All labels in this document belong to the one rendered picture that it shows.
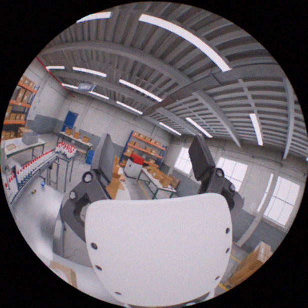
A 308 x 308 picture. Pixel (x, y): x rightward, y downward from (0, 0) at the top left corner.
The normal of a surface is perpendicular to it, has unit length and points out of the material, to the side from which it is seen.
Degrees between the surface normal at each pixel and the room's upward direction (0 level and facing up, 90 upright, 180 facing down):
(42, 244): 0
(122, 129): 90
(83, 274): 0
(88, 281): 0
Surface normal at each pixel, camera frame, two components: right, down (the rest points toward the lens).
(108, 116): 0.36, 0.19
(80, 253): 0.40, -0.92
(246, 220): -0.84, -0.35
